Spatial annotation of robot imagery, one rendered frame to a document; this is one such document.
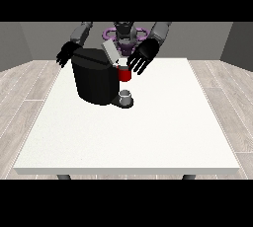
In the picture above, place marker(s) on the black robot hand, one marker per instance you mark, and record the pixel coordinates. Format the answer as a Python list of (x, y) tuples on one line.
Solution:
[(67, 51), (148, 50)]

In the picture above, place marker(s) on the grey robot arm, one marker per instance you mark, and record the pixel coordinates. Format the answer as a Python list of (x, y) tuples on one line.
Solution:
[(81, 33), (160, 32)]

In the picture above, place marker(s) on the red pod holder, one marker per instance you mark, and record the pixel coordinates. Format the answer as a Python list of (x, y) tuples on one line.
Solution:
[(124, 74)]

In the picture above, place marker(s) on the black coffee machine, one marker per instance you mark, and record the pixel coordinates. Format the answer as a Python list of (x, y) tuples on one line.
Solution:
[(94, 76)]

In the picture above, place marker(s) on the pale grey machine lid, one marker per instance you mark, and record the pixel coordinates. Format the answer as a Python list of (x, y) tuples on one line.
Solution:
[(111, 50)]

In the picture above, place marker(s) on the grey robot trunk purple rings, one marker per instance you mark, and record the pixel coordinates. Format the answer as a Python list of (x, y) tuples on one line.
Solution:
[(124, 33)]

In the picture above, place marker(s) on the small grey cup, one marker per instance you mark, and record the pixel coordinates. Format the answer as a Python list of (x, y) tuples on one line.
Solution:
[(126, 97)]

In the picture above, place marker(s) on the dark table leg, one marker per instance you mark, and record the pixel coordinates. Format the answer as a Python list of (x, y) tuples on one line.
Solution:
[(64, 177), (189, 177)]

